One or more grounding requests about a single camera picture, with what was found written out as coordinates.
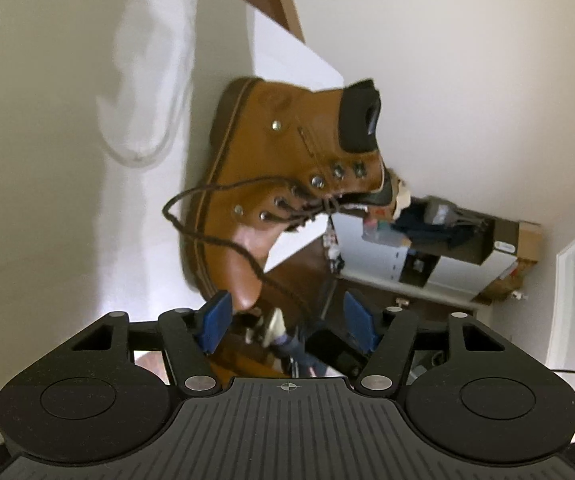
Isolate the dark brown shoelace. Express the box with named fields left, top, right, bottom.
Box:
left=162, top=176, right=371, bottom=312

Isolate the brown leather lace-up boot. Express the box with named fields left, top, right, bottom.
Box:
left=181, top=75, right=409, bottom=313

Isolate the white cabinet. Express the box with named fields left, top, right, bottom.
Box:
left=332, top=214, right=497, bottom=304

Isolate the cardboard box with clutter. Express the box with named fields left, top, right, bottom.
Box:
left=476, top=219, right=543, bottom=304

